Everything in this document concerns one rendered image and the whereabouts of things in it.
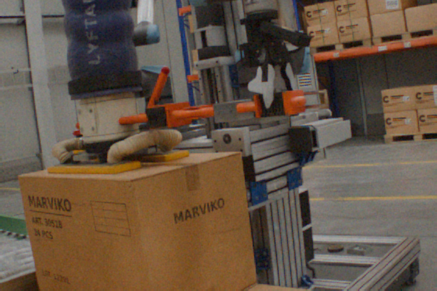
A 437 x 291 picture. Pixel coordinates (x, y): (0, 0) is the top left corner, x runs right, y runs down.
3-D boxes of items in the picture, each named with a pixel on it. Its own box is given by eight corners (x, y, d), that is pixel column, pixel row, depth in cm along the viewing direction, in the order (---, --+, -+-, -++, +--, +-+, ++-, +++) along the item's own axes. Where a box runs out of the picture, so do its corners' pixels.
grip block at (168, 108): (145, 129, 141) (142, 107, 141) (171, 125, 149) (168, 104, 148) (167, 128, 136) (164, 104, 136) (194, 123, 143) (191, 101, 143)
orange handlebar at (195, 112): (55, 134, 173) (54, 123, 173) (122, 123, 196) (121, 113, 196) (297, 111, 113) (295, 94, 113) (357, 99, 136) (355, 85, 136)
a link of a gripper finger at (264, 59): (268, 87, 118) (271, 51, 120) (275, 86, 117) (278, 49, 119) (256, 79, 115) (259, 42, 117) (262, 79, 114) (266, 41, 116)
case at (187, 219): (39, 292, 166) (17, 175, 164) (129, 261, 196) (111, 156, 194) (160, 334, 126) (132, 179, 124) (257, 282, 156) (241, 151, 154)
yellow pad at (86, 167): (47, 173, 159) (44, 157, 159) (72, 168, 167) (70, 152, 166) (113, 175, 137) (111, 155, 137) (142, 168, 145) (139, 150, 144)
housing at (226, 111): (214, 123, 128) (211, 104, 128) (232, 119, 133) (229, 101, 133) (237, 121, 123) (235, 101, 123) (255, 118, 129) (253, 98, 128)
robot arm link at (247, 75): (241, 83, 200) (236, 47, 199) (278, 79, 197) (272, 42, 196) (236, 83, 188) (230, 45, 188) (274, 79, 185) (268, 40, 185)
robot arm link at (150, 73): (172, 94, 219) (168, 61, 219) (139, 99, 219) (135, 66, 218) (174, 94, 231) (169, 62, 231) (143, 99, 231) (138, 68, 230)
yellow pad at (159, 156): (94, 164, 174) (91, 148, 173) (117, 158, 181) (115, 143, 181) (165, 162, 151) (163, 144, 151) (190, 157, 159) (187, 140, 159)
